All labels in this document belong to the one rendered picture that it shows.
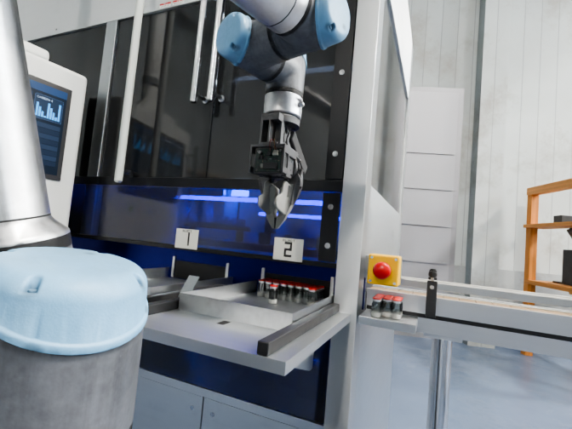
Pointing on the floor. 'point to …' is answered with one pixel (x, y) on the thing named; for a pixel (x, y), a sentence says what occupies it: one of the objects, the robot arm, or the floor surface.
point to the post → (355, 214)
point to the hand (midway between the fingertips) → (277, 222)
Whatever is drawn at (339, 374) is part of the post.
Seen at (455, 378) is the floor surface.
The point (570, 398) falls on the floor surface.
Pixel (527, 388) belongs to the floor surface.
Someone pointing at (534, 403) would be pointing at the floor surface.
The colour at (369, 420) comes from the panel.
